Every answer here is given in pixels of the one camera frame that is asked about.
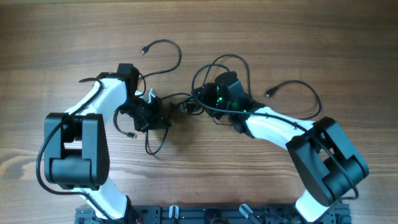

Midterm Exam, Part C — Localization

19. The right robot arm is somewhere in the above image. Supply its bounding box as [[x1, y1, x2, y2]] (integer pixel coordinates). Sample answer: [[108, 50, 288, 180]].
[[192, 72, 369, 223]]

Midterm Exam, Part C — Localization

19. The black cable bundle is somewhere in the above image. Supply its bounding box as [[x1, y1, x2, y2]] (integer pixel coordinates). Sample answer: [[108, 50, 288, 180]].
[[112, 39, 323, 156]]

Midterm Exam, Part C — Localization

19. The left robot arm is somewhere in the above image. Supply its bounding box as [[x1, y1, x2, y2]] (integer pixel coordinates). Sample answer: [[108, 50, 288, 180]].
[[36, 63, 171, 223]]

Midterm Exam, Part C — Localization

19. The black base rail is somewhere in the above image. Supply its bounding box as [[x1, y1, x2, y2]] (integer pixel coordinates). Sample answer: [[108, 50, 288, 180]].
[[74, 204, 352, 224]]

